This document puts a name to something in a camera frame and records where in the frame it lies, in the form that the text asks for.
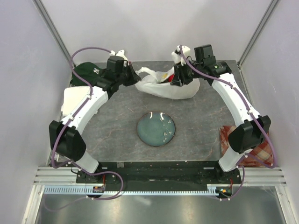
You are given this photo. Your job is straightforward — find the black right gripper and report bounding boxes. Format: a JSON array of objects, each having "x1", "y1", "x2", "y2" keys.
[{"x1": 170, "y1": 59, "x2": 203, "y2": 87}]

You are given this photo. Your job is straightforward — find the white plastic bag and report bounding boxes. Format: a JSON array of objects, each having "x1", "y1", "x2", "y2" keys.
[{"x1": 135, "y1": 67, "x2": 200, "y2": 100}]

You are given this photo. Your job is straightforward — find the red fake apple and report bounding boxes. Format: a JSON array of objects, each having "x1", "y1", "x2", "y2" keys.
[{"x1": 167, "y1": 74, "x2": 174, "y2": 82}]

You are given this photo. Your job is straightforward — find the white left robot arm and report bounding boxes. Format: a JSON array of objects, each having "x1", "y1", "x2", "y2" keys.
[{"x1": 49, "y1": 52, "x2": 141, "y2": 183}]

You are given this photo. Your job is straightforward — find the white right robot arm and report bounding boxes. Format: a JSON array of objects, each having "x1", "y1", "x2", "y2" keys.
[{"x1": 171, "y1": 45, "x2": 271, "y2": 184}]

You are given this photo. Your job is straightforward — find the dark green baseball cap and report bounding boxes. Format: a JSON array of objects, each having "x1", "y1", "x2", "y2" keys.
[{"x1": 70, "y1": 62, "x2": 110, "y2": 87}]

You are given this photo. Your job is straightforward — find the blue ceramic plate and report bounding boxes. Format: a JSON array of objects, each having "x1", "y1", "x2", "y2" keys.
[{"x1": 136, "y1": 111, "x2": 176, "y2": 147}]

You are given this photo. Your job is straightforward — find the white folded towel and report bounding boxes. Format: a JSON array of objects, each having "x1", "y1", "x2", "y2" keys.
[{"x1": 61, "y1": 86, "x2": 90, "y2": 117}]

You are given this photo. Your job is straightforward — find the red plaid cloth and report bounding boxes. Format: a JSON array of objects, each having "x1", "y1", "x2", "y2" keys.
[{"x1": 219, "y1": 126, "x2": 273, "y2": 167}]

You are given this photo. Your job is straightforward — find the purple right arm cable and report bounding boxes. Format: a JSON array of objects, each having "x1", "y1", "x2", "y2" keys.
[{"x1": 178, "y1": 44, "x2": 278, "y2": 202}]

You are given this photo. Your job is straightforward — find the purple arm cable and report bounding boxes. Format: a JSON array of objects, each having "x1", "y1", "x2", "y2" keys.
[
  {"x1": 178, "y1": 44, "x2": 278, "y2": 202},
  {"x1": 43, "y1": 46, "x2": 124, "y2": 212}
]

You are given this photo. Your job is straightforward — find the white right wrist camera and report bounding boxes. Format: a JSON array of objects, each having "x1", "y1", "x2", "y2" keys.
[{"x1": 171, "y1": 45, "x2": 191, "y2": 65}]

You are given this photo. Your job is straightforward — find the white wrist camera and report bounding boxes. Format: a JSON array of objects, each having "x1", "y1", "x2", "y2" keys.
[
  {"x1": 171, "y1": 45, "x2": 191, "y2": 65},
  {"x1": 109, "y1": 49, "x2": 129, "y2": 61}
]

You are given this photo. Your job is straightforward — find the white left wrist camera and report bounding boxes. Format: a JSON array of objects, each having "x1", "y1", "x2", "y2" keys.
[{"x1": 109, "y1": 49, "x2": 129, "y2": 61}]

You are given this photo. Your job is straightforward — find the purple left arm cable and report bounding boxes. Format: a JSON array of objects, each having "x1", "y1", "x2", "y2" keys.
[{"x1": 43, "y1": 46, "x2": 124, "y2": 212}]

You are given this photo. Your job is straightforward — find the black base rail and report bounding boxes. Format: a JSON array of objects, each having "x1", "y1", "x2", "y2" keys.
[{"x1": 76, "y1": 161, "x2": 241, "y2": 185}]

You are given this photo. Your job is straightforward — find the light blue cable duct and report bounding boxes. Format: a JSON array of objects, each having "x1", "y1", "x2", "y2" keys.
[{"x1": 43, "y1": 185, "x2": 224, "y2": 196}]

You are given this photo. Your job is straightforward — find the aluminium frame rail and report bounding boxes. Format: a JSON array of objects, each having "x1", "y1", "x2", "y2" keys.
[{"x1": 34, "y1": 167, "x2": 286, "y2": 186}]

